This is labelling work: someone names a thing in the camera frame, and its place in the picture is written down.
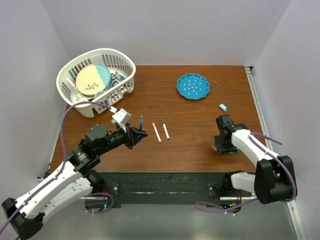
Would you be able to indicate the white cup in basket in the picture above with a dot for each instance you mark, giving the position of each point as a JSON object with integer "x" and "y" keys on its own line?
{"x": 98, "y": 94}

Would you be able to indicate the aluminium frame rail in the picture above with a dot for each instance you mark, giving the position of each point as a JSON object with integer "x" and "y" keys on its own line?
{"x": 293, "y": 215}

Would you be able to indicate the blue dotted plate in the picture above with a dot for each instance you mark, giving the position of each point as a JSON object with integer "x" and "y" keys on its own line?
{"x": 193, "y": 86}

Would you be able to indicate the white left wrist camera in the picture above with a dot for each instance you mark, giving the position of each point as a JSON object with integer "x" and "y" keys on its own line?
{"x": 121, "y": 118}

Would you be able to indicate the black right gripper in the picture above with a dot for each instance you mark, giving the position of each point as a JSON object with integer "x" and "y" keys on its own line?
{"x": 221, "y": 150}

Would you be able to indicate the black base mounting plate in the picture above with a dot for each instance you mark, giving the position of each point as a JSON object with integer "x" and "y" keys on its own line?
{"x": 164, "y": 188}

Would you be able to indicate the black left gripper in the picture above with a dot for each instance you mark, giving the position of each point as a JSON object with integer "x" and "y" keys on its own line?
{"x": 129, "y": 135}

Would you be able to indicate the white plastic dish basket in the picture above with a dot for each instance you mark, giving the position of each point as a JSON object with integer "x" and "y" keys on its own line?
{"x": 121, "y": 68}

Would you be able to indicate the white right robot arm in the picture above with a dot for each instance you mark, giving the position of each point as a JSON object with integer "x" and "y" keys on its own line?
{"x": 274, "y": 179}

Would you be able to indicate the light blue eraser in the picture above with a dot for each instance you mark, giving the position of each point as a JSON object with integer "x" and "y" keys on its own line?
{"x": 223, "y": 107}

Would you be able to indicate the blue patterned pen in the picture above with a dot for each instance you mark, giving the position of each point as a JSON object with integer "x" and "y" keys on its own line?
{"x": 141, "y": 123}

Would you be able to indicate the cream and blue plate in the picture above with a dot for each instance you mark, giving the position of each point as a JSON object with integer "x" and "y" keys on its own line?
{"x": 92, "y": 79}

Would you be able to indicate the white pen with orange tip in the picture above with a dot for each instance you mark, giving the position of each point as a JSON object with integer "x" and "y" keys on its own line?
{"x": 156, "y": 133}

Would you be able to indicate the white pen with teal tip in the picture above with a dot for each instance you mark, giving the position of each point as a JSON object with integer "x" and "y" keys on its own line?
{"x": 165, "y": 129}

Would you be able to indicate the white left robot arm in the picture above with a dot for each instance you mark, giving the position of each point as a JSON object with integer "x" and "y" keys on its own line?
{"x": 74, "y": 178}

